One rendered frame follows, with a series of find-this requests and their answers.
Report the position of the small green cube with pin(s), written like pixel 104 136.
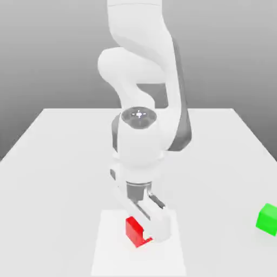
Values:
pixel 267 219

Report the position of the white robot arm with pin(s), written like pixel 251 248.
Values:
pixel 140 140

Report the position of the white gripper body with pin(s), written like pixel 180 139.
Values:
pixel 155 218

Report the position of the small red cube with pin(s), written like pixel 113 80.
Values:
pixel 132 231

